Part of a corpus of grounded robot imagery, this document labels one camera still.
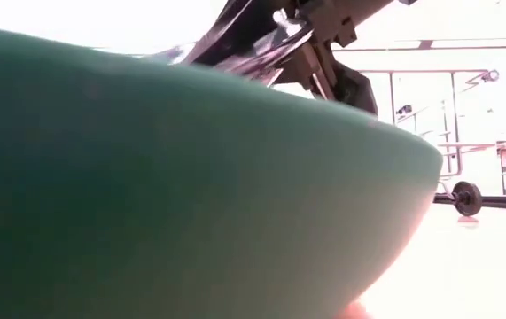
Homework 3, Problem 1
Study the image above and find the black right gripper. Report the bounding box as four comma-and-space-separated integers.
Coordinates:
296, 0, 395, 115

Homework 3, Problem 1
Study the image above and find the dark teal glazed plate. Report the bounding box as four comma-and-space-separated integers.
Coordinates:
144, 0, 318, 88

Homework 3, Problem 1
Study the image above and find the green plate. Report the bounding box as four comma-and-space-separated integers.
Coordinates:
0, 20, 445, 319

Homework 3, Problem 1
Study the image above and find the grey wire dish rack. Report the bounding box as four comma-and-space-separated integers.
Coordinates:
358, 68, 501, 218

